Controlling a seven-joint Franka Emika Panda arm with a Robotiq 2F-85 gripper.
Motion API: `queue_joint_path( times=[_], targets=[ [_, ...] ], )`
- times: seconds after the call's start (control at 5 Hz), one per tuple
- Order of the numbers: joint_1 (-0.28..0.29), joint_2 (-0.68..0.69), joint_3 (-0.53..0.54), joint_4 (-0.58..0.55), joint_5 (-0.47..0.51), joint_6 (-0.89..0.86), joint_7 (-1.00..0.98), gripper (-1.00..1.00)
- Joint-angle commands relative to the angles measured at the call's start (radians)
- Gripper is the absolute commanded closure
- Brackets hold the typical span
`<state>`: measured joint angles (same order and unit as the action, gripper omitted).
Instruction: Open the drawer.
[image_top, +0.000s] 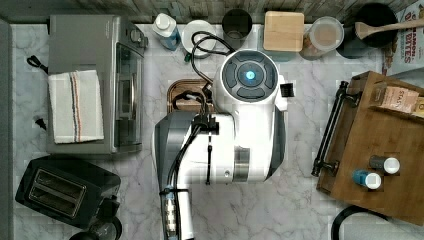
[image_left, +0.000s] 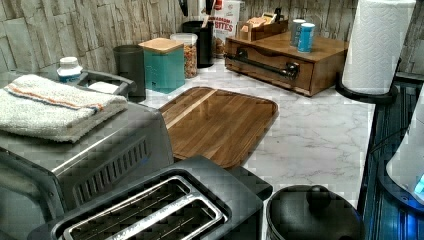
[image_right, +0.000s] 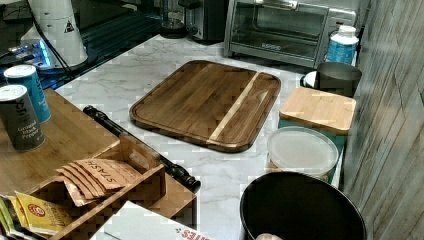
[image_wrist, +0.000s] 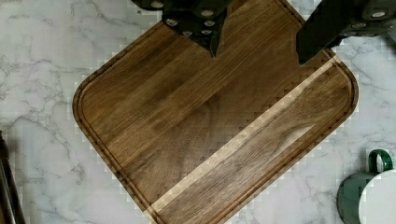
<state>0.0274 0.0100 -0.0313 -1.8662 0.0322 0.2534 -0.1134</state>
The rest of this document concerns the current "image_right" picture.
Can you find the white paper box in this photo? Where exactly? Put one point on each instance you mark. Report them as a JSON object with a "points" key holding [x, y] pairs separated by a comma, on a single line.
{"points": [[133, 222]]}

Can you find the black coffee maker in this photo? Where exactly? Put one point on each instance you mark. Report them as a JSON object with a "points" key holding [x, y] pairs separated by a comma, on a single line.
{"points": [[205, 20]]}

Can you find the blue salt shaker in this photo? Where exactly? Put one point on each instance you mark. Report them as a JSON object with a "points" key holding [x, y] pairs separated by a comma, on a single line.
{"points": [[27, 76]]}

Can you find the wooden cutting board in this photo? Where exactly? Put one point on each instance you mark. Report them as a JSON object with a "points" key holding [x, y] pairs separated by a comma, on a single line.
{"points": [[209, 104]]}

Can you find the brown Stash tea packets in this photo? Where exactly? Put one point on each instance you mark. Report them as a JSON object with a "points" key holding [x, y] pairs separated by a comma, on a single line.
{"points": [[88, 180]]}

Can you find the bamboo drawer organizer box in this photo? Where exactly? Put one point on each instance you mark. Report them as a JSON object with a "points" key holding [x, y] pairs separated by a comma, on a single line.
{"points": [[72, 135]]}

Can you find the white blue-label bottle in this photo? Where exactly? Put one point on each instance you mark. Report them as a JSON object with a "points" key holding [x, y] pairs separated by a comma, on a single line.
{"points": [[342, 45]]}

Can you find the yellow tea packets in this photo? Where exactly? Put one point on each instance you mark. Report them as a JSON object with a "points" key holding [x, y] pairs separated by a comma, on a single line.
{"points": [[35, 215]]}

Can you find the silver toaster oven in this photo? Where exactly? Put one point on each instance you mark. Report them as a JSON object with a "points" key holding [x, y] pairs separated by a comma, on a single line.
{"points": [[289, 31]]}

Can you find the teal box with wooden lid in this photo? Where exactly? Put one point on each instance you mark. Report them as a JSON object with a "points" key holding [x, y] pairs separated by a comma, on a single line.
{"points": [[328, 113]]}

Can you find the large black round pot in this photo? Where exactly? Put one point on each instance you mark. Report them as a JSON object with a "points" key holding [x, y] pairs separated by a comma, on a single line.
{"points": [[295, 206]]}

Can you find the round white plastic lid container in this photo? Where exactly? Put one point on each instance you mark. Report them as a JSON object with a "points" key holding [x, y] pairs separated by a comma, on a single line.
{"points": [[302, 150]]}

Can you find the grey ground pepper shaker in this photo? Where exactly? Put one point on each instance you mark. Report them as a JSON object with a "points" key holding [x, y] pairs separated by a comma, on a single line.
{"points": [[19, 118]]}

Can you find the dark bronze drawer handle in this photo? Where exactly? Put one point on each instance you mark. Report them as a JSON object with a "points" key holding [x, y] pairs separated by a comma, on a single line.
{"points": [[176, 171]]}

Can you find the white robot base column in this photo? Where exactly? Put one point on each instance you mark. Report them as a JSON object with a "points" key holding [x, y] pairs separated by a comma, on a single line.
{"points": [[55, 30]]}

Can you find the grey metal cup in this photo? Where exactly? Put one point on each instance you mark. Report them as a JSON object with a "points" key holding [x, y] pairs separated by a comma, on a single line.
{"points": [[338, 78]]}

